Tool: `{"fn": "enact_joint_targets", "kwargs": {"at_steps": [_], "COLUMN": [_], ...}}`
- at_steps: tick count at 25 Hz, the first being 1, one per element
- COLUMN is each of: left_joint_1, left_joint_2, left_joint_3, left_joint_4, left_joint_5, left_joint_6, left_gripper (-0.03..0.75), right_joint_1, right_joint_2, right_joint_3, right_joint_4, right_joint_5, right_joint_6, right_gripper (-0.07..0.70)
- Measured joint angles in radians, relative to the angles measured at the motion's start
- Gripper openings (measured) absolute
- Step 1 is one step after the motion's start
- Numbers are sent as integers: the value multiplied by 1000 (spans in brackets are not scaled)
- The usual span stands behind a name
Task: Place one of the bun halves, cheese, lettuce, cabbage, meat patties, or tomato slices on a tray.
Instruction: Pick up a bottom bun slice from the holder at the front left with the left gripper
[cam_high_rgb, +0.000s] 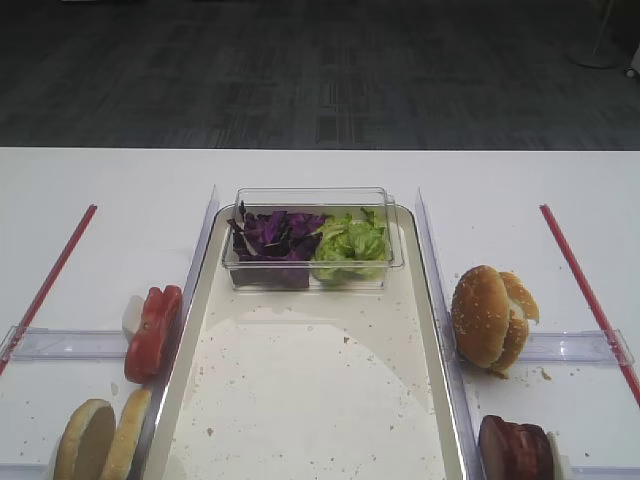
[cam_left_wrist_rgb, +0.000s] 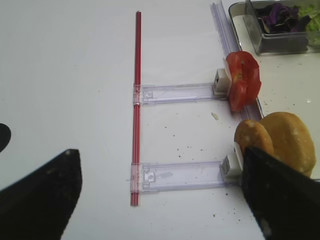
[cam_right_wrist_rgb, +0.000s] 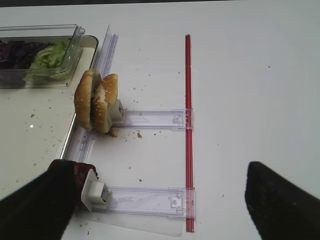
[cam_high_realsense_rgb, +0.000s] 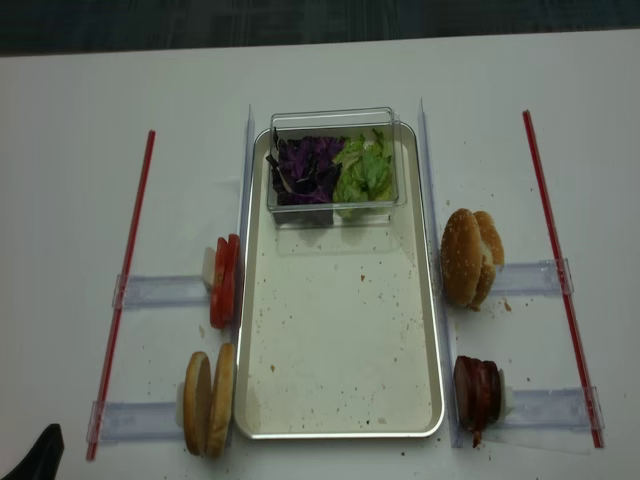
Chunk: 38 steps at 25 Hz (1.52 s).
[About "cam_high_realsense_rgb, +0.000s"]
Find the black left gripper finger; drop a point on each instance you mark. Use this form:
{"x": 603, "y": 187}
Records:
{"x": 43, "y": 459}

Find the bottom bun pusher track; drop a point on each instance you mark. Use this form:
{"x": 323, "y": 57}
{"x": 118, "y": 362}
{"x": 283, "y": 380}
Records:
{"x": 113, "y": 422}

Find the bun slice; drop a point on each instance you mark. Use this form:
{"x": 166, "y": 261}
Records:
{"x": 222, "y": 402}
{"x": 196, "y": 402}

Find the left clear divider rail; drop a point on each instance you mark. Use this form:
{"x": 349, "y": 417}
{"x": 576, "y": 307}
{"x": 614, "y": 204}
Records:
{"x": 242, "y": 230}

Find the patty pusher track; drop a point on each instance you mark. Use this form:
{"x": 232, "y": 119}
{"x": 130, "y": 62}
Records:
{"x": 572, "y": 409}

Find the left red rail strip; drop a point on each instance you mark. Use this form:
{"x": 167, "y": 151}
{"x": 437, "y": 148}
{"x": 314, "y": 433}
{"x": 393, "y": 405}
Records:
{"x": 120, "y": 288}

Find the inner tomato slice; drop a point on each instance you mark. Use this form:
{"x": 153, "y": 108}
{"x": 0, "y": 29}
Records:
{"x": 228, "y": 286}

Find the sesame bun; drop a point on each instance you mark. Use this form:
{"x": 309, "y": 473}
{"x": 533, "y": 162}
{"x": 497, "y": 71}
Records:
{"x": 492, "y": 257}
{"x": 461, "y": 257}

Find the right red rail strip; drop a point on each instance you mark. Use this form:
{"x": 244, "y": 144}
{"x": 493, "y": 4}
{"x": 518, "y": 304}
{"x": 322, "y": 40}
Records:
{"x": 592, "y": 407}

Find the sesame bun pusher track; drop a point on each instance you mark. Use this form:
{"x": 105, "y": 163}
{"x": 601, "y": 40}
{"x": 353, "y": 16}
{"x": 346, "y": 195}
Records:
{"x": 542, "y": 278}

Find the purple cabbage leaves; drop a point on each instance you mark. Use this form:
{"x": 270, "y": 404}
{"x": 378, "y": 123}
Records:
{"x": 303, "y": 173}

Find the red rail strip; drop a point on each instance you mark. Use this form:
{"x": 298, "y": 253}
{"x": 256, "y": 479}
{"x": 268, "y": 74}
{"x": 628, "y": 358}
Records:
{"x": 592, "y": 407}
{"x": 120, "y": 288}

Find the clear divider rail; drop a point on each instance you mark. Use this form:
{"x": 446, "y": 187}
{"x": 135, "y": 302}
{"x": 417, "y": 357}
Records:
{"x": 447, "y": 356}
{"x": 242, "y": 230}

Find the tomato pusher track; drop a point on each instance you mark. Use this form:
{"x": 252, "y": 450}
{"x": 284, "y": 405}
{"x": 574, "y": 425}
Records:
{"x": 171, "y": 291}

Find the clear plastic salad container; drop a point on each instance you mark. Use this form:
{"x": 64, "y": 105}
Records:
{"x": 348, "y": 123}

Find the rear sesame bun top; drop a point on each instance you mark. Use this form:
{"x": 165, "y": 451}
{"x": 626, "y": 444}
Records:
{"x": 492, "y": 257}

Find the green lettuce leaves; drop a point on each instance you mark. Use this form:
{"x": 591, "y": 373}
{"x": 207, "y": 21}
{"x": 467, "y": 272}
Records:
{"x": 365, "y": 170}

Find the front sesame bun top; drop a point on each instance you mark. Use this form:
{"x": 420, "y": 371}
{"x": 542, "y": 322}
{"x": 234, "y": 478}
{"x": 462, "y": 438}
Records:
{"x": 461, "y": 257}

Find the right clear divider rail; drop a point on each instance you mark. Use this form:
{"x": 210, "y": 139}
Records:
{"x": 447, "y": 356}

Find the metal baking tray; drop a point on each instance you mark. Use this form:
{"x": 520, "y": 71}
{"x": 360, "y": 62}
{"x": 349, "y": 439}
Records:
{"x": 338, "y": 336}

